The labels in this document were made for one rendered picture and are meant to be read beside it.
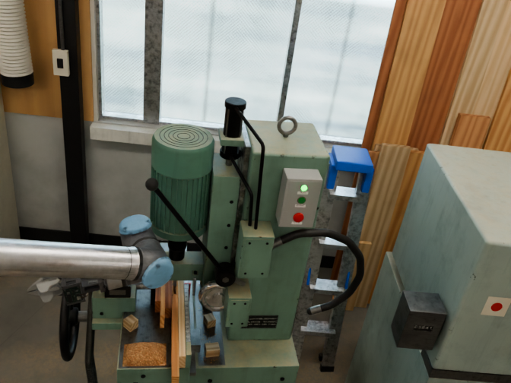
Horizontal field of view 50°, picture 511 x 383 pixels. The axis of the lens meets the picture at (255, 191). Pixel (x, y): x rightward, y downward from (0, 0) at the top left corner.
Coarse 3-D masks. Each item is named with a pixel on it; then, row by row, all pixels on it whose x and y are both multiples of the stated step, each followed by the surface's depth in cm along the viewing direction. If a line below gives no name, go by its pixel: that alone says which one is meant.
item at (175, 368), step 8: (176, 280) 185; (176, 288) 182; (176, 296) 179; (176, 304) 176; (176, 312) 172; (176, 320) 170; (176, 328) 167; (176, 336) 164; (176, 344) 161; (176, 352) 159; (176, 360) 156; (176, 368) 154; (176, 376) 152
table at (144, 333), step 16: (144, 304) 179; (96, 320) 175; (112, 320) 176; (144, 320) 173; (128, 336) 167; (144, 336) 168; (160, 336) 169; (128, 368) 157; (144, 368) 158; (160, 368) 158
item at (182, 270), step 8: (168, 256) 175; (192, 256) 177; (200, 256) 177; (176, 264) 173; (184, 264) 173; (192, 264) 173; (200, 264) 174; (176, 272) 174; (184, 272) 175; (200, 272) 175
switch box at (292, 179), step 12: (288, 168) 149; (288, 180) 145; (300, 180) 145; (312, 180) 146; (288, 192) 147; (312, 192) 148; (288, 204) 149; (312, 204) 150; (276, 216) 156; (288, 216) 151; (312, 216) 152
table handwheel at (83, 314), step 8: (64, 304) 170; (80, 304) 195; (64, 312) 169; (72, 312) 181; (80, 312) 182; (64, 320) 169; (72, 320) 180; (80, 320) 182; (64, 328) 169; (72, 328) 192; (64, 336) 169; (72, 336) 190; (64, 344) 170; (72, 344) 187; (64, 352) 171; (72, 352) 183; (64, 360) 176
